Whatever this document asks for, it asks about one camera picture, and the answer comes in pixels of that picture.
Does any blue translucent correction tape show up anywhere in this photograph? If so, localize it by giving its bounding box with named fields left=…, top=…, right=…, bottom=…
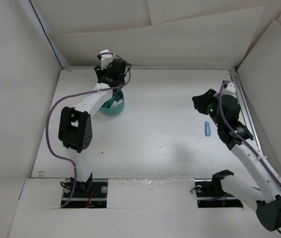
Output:
left=204, top=121, right=212, bottom=137

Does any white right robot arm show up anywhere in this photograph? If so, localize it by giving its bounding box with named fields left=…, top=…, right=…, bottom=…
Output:
left=192, top=89, right=281, bottom=232

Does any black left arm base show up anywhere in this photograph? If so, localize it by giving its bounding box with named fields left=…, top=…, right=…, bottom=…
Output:
left=60, top=178, right=109, bottom=209

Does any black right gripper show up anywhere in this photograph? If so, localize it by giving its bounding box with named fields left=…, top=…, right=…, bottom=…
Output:
left=192, top=89, right=224, bottom=128

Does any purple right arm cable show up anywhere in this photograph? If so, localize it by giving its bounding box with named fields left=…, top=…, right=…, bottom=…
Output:
left=217, top=79, right=281, bottom=238

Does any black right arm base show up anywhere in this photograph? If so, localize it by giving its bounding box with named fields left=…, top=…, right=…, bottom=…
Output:
left=190, top=170, right=243, bottom=208

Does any blue capped white marker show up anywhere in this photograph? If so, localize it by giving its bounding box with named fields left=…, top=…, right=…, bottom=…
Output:
left=113, top=98, right=124, bottom=108

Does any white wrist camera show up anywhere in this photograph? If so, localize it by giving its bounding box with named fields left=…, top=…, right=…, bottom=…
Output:
left=222, top=81, right=236, bottom=98
left=97, top=50, right=116, bottom=70

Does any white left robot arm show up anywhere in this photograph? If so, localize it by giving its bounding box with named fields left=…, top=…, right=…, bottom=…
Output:
left=58, top=59, right=128, bottom=197

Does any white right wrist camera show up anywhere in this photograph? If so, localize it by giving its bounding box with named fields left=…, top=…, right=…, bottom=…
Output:
left=222, top=81, right=236, bottom=98

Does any teal round divided organizer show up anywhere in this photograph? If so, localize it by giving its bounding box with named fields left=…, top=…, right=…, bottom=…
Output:
left=99, top=90, right=125, bottom=116

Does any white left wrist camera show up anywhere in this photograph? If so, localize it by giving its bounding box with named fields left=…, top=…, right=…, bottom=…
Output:
left=97, top=50, right=116, bottom=70

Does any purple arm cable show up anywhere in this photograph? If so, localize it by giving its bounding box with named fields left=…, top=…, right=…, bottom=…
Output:
left=46, top=53, right=132, bottom=208
left=217, top=79, right=281, bottom=238

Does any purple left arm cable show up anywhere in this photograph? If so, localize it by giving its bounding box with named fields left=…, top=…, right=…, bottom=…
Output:
left=46, top=53, right=132, bottom=208

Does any aluminium rail right side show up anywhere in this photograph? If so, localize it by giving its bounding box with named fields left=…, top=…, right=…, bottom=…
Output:
left=228, top=68, right=262, bottom=153

